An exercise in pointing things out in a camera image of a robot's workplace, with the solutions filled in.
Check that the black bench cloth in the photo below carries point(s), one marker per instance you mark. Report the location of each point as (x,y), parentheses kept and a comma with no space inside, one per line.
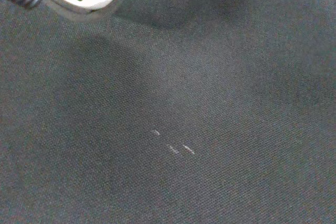
(183,116)

